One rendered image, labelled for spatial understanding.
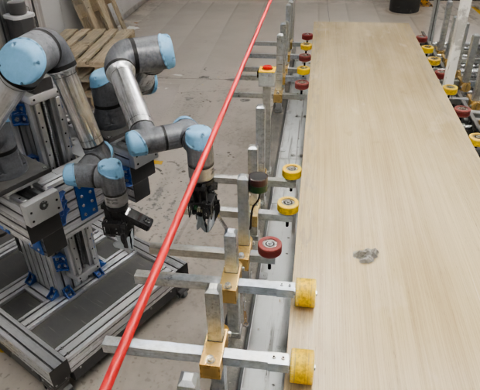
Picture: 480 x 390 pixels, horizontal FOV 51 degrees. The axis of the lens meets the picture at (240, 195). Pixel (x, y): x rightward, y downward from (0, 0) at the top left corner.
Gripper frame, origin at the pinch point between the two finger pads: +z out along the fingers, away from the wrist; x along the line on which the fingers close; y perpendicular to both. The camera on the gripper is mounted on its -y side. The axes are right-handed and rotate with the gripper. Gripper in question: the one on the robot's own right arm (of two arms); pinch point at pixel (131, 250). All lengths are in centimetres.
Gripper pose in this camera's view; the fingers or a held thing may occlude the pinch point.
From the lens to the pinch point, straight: 179.7
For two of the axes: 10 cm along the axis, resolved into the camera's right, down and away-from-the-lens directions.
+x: -1.5, 5.4, -8.3
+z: 0.2, 8.4, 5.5
